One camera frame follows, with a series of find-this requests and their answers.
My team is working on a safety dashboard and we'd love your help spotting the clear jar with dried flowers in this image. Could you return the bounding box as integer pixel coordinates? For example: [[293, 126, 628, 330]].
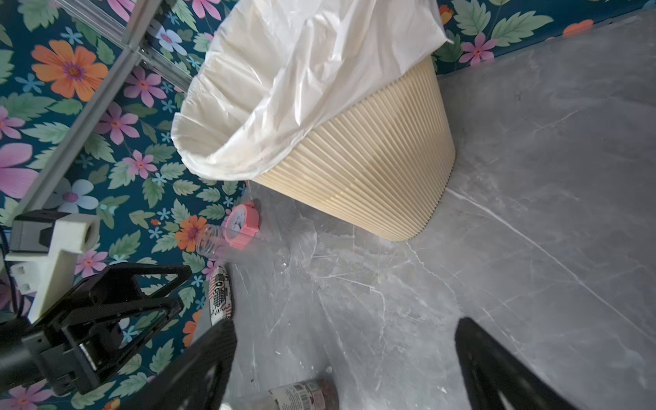
[[196, 225, 228, 261]]

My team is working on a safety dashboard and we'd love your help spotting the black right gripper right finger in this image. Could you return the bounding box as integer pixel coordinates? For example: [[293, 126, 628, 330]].
[[454, 317, 576, 410]]

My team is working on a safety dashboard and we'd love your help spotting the jar with white lid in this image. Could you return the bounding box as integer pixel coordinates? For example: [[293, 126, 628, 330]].
[[220, 379, 340, 410]]

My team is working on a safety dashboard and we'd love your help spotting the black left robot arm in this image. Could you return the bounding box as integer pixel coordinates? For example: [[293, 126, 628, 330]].
[[1, 264, 192, 396]]

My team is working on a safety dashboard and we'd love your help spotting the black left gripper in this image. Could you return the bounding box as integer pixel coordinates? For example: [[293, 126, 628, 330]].
[[30, 263, 192, 394]]

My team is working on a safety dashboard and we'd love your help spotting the white plastic bin liner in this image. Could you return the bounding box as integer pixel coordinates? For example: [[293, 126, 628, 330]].
[[171, 1, 448, 181]]

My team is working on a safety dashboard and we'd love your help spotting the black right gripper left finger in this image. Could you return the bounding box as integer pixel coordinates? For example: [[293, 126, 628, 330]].
[[120, 319, 237, 410]]

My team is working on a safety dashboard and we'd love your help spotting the cream ribbed trash bin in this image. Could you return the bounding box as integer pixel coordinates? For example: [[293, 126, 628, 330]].
[[256, 57, 456, 242]]

